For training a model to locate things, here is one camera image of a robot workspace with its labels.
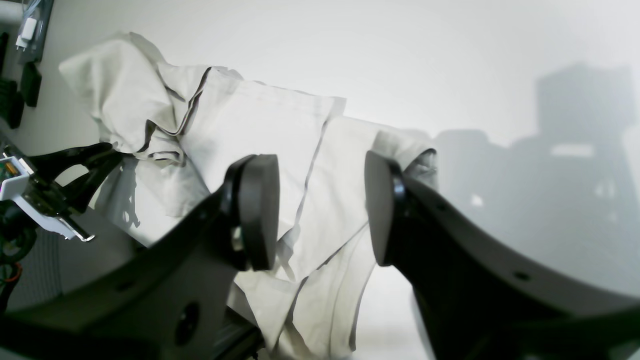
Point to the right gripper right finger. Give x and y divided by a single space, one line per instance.
480 299

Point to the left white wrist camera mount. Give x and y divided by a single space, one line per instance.
38 199

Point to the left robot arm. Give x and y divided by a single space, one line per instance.
18 231

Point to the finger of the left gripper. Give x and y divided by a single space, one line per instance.
99 160

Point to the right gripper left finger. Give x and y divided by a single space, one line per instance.
168 303

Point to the beige T-shirt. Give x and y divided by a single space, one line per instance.
291 165

